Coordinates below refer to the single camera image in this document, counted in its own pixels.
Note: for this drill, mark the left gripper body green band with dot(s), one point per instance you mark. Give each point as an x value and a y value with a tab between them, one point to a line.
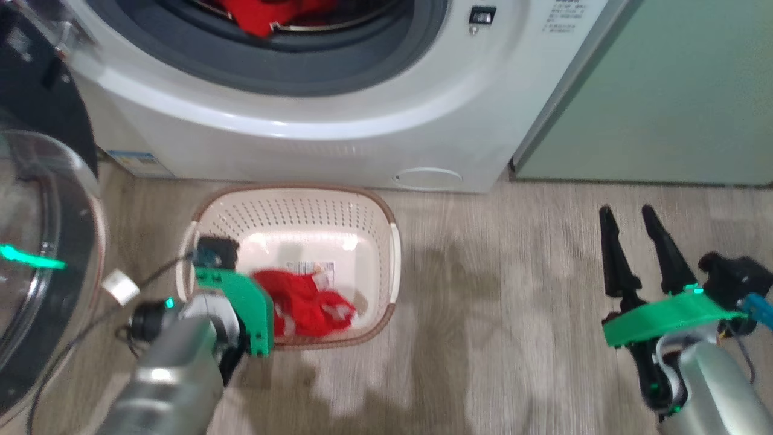
256	314

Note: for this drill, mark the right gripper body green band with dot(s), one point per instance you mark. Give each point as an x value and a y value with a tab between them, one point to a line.
664	317

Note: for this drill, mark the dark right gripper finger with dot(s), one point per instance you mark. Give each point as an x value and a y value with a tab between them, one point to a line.
616	266
667	260

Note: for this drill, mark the washing machine glass door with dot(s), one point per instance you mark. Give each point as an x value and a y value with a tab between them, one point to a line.
36	90

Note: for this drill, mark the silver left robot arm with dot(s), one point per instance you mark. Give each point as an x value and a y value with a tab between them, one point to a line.
169	386

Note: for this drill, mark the white clothing care tag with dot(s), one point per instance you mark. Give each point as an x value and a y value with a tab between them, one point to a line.
308	269

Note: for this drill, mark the cream basket with brown rim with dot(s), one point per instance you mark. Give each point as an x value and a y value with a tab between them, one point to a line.
302	211

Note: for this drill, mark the white front-load washing machine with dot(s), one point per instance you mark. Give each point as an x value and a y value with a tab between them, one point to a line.
302	145

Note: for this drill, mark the pale green cabinet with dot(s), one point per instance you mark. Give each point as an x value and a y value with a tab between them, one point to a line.
664	90

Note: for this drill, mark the blue energy label sticker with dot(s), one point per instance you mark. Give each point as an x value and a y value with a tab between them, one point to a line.
136	162

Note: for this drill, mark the round white filter cover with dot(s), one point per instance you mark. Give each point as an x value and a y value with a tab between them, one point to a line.
427	180

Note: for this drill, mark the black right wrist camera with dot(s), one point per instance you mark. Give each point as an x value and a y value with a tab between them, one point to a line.
734	275

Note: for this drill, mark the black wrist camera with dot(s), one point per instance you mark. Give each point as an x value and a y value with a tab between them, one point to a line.
734	275
216	252

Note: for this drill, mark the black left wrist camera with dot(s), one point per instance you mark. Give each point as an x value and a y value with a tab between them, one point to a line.
216	252

